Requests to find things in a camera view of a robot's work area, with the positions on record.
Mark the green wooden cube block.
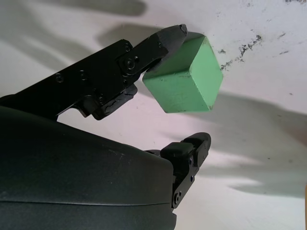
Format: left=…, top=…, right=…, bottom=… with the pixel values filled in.
left=142, top=32, right=224, bottom=114

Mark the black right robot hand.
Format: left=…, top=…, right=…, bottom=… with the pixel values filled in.
left=0, top=23, right=212, bottom=230

